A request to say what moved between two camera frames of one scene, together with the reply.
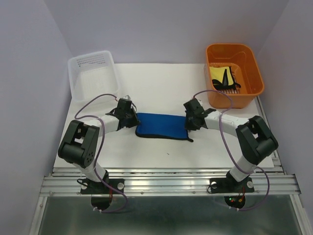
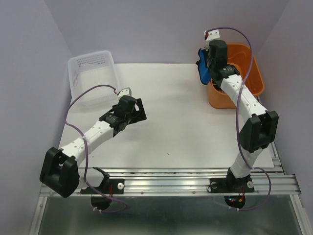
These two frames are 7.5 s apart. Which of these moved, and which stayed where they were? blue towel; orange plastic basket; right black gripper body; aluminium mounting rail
Moved: blue towel; right black gripper body
Stayed: aluminium mounting rail; orange plastic basket
